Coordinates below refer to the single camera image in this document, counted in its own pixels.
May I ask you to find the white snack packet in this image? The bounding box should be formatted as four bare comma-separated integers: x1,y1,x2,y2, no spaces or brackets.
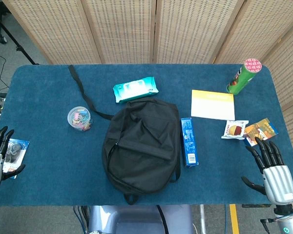
221,119,249,140

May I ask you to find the white metal table leg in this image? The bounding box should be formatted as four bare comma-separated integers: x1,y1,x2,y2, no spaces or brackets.
199,204,207,234

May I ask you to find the blue cardboard box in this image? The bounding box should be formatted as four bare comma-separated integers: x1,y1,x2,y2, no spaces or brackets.
180,117,200,168

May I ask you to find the wicker folding screen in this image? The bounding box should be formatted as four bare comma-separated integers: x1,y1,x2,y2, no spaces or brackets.
1,0,293,171

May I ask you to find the lavender robot base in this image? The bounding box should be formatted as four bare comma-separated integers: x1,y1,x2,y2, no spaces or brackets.
87,204,193,234

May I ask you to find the clear jar of binder clips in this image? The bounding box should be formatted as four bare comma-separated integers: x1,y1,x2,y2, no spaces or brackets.
67,105,93,132

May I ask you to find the orange and blue snack packet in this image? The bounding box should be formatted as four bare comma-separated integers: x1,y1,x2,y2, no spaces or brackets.
243,117,279,147

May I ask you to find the black backpack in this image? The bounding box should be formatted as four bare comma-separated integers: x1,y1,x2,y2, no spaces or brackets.
68,64,182,205

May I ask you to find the black caster wheel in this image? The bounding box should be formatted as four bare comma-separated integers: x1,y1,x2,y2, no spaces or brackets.
0,21,8,45

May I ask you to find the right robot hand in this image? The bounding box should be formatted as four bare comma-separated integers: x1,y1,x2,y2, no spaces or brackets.
241,137,293,205

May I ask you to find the blue carpet table cover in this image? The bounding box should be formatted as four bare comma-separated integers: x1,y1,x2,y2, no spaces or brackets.
0,63,293,207

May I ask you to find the white and yellow card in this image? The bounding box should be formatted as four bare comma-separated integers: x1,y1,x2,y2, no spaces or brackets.
190,89,236,121

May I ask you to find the black tripod stand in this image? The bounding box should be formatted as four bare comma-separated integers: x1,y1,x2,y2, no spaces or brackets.
0,8,40,65

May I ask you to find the blue earphone package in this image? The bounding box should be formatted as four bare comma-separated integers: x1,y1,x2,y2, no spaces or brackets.
2,138,30,180

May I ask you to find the green chips can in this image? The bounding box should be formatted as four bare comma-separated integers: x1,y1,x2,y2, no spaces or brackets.
226,58,263,96

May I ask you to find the teal wet wipes pack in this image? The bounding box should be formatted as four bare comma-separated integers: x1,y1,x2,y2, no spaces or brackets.
112,76,159,105

